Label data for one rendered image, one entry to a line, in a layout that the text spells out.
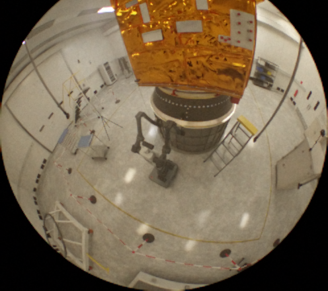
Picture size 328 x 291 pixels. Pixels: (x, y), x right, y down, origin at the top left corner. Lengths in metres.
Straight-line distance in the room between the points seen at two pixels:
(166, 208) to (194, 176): 1.06
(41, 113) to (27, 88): 1.91
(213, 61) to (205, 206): 2.83
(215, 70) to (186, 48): 0.49
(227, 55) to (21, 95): 8.43
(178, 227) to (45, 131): 7.99
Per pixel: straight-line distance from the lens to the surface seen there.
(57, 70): 7.98
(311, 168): 3.18
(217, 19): 1.50
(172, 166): 2.52
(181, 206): 2.68
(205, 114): 1.89
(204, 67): 1.52
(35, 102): 7.71
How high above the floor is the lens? 2.67
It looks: 50 degrees down
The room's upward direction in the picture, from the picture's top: 15 degrees counter-clockwise
